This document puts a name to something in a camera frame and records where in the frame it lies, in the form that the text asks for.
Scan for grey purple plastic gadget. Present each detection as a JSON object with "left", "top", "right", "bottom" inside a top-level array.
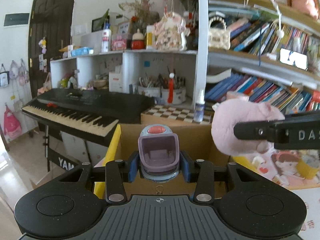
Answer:
[{"left": 137, "top": 125, "right": 180, "bottom": 182}]

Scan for green wall sign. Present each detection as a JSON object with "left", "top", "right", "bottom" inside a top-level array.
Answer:
[{"left": 4, "top": 12, "right": 30, "bottom": 27}]

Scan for white post wooden bookshelf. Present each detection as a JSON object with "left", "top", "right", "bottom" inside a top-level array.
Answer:
[{"left": 197, "top": 0, "right": 320, "bottom": 100}]

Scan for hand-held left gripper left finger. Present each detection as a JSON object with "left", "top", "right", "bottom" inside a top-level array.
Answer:
[{"left": 56, "top": 151, "right": 140, "bottom": 204}]

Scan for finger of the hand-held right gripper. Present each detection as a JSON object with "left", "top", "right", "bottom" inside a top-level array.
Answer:
[
  {"left": 284, "top": 112, "right": 320, "bottom": 122},
  {"left": 234, "top": 120, "right": 275, "bottom": 141}
]

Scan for yellow label white bottle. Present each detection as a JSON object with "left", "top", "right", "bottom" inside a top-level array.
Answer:
[{"left": 146, "top": 25, "right": 155, "bottom": 50}]

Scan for phone with lit screen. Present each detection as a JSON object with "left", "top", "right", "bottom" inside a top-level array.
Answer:
[{"left": 279, "top": 47, "right": 308, "bottom": 70}]

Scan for white storage box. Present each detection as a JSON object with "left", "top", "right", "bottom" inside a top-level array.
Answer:
[{"left": 80, "top": 34, "right": 103, "bottom": 53}]

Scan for white quilted handbag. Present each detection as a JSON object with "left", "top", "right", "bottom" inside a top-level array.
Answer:
[{"left": 208, "top": 17, "right": 231, "bottom": 50}]

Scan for pink backpack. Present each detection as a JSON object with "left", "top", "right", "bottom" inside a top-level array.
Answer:
[{"left": 3, "top": 105, "right": 22, "bottom": 139}]

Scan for white cubby shelf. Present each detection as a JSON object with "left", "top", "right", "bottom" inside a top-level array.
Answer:
[{"left": 50, "top": 49, "right": 200, "bottom": 105}]

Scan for peach plush toy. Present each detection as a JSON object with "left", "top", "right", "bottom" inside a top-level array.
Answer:
[{"left": 290, "top": 0, "right": 320, "bottom": 20}]

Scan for white wall switch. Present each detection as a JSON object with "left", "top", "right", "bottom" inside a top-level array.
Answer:
[{"left": 71, "top": 24, "right": 88, "bottom": 36}]

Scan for white tube lamp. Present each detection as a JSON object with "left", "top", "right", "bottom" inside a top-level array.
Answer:
[{"left": 241, "top": 66, "right": 293, "bottom": 85}]

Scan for white bottle blue cap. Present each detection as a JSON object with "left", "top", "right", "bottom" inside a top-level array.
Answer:
[{"left": 101, "top": 22, "right": 112, "bottom": 53}]

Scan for dark brown door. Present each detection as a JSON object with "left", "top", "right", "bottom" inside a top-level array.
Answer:
[{"left": 28, "top": 0, "right": 78, "bottom": 98}]

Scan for pink plush toy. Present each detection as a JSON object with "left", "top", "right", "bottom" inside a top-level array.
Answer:
[{"left": 211, "top": 97, "right": 285, "bottom": 155}]

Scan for red round jar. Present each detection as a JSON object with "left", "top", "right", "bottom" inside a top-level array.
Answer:
[{"left": 131, "top": 29, "right": 145, "bottom": 50}]

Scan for white pen holder with pens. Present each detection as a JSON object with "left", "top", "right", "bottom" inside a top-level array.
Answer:
[
  {"left": 137, "top": 74, "right": 162, "bottom": 98},
  {"left": 160, "top": 74, "right": 187, "bottom": 105}
]

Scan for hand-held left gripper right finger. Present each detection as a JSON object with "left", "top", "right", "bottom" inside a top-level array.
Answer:
[{"left": 180, "top": 150, "right": 263, "bottom": 203}]

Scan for pink patterned small box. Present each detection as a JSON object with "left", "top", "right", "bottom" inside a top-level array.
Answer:
[{"left": 112, "top": 34, "right": 127, "bottom": 51}]

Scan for red bottle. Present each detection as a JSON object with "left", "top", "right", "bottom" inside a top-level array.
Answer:
[{"left": 167, "top": 73, "right": 175, "bottom": 104}]

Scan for row of blue spined books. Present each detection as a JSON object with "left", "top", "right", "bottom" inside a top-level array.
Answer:
[{"left": 205, "top": 74, "right": 320, "bottom": 113}]

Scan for black electronic keyboard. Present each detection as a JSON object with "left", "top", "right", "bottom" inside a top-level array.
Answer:
[{"left": 22, "top": 88, "right": 155, "bottom": 147}]

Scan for white spray bottle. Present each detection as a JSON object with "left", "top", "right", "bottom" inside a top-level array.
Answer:
[{"left": 194, "top": 89, "right": 206, "bottom": 123}]

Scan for blue tissue packet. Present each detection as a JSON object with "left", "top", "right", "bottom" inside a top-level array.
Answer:
[{"left": 71, "top": 47, "right": 94, "bottom": 57}]

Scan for dried flower bunch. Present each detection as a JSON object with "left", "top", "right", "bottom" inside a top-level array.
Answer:
[{"left": 119, "top": 0, "right": 160, "bottom": 30}]

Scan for black framed picture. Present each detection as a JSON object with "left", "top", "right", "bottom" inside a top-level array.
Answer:
[{"left": 91, "top": 17, "right": 109, "bottom": 32}]

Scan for black keyboard stand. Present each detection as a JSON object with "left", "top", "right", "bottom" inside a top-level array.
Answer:
[{"left": 44, "top": 125, "right": 87, "bottom": 173}]

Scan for row of colourful thin books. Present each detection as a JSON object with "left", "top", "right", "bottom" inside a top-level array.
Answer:
[{"left": 230, "top": 17, "right": 320, "bottom": 55}]

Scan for white red carton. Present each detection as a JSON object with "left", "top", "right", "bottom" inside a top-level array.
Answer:
[{"left": 109, "top": 71, "right": 123, "bottom": 92}]

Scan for yellow cardboard box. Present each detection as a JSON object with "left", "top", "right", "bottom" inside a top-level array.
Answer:
[{"left": 94, "top": 123, "right": 254, "bottom": 200}]

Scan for hanging tote bags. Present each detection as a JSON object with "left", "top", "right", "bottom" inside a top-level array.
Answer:
[{"left": 0, "top": 59, "right": 30, "bottom": 88}]

